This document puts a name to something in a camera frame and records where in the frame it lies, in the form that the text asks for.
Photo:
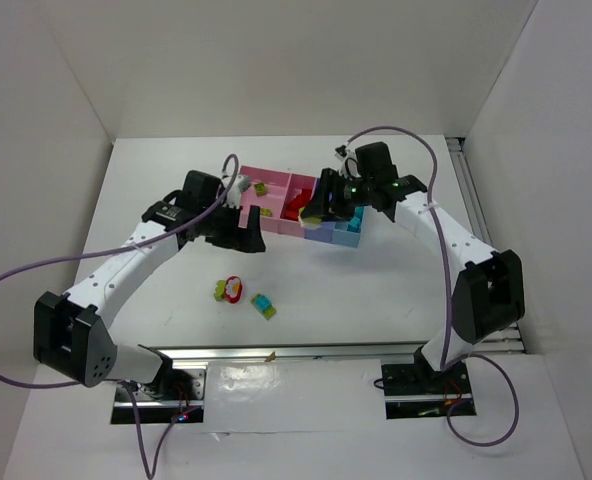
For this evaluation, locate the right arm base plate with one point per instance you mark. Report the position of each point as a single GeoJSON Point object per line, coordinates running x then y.
{"type": "Point", "coordinates": [407, 396]}

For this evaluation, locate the blue purple container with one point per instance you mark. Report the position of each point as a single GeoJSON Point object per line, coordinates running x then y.
{"type": "Point", "coordinates": [321, 233]}

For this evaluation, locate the pink large container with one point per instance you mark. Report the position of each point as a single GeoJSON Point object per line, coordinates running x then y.
{"type": "Point", "coordinates": [276, 186]}

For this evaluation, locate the red lego brick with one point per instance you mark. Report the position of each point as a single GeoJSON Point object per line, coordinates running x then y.
{"type": "Point", "coordinates": [293, 207]}

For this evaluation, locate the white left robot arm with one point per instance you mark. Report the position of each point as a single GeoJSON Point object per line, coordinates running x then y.
{"type": "Point", "coordinates": [71, 330]}

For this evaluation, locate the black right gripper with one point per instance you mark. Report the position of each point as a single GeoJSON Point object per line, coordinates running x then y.
{"type": "Point", "coordinates": [327, 193]}

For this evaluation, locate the aluminium rail right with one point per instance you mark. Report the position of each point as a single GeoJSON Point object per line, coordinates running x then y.
{"type": "Point", "coordinates": [486, 240]}

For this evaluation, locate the blue green stacked lego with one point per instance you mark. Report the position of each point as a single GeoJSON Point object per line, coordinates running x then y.
{"type": "Point", "coordinates": [263, 306]}

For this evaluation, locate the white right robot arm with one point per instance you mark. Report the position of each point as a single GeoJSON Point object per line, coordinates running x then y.
{"type": "Point", "coordinates": [420, 215]}

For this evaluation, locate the red white flower lego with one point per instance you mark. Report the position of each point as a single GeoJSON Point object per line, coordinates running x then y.
{"type": "Point", "coordinates": [233, 289]}

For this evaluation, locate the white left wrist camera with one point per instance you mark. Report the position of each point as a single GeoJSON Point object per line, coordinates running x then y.
{"type": "Point", "coordinates": [234, 196]}

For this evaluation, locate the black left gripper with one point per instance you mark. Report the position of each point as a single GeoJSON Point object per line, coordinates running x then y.
{"type": "Point", "coordinates": [228, 226]}

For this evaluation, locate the green lego beside flower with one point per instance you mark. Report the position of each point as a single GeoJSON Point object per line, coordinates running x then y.
{"type": "Point", "coordinates": [220, 289]}

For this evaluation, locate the teal legos in container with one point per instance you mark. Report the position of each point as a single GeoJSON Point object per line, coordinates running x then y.
{"type": "Point", "coordinates": [355, 223]}

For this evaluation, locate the aluminium rail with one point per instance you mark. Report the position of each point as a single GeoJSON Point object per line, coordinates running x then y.
{"type": "Point", "coordinates": [486, 240]}
{"type": "Point", "coordinates": [379, 350]}

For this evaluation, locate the aluminium rail front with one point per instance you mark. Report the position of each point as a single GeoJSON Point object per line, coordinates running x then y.
{"type": "Point", "coordinates": [379, 350]}

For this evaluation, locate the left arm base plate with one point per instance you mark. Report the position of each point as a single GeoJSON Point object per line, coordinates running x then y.
{"type": "Point", "coordinates": [184, 396]}

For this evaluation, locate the pink small container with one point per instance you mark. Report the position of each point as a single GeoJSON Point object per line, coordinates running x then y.
{"type": "Point", "coordinates": [300, 189]}

